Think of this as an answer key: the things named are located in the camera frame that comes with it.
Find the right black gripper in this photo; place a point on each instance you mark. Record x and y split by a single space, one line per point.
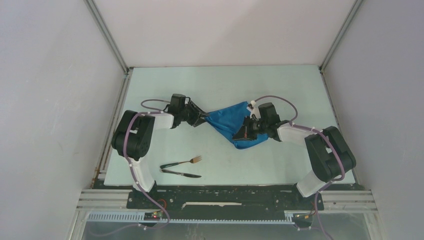
245 132

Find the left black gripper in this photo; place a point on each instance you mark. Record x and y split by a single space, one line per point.
197 113

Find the blue cloth napkin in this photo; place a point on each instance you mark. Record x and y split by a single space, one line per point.
228 121

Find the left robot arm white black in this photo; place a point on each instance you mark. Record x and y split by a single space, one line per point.
133 135

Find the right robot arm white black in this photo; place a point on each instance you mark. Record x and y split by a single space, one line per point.
329 154

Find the small circuit board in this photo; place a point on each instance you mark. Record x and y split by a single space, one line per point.
152 216

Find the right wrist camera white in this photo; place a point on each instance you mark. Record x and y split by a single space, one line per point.
254 110

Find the fork with black handle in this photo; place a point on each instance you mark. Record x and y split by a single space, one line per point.
194 160

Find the knife with black handle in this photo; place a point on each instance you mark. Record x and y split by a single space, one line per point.
187 175

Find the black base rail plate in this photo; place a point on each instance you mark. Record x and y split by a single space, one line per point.
172 197

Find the aluminium frame rail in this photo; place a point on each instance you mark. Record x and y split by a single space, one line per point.
111 206

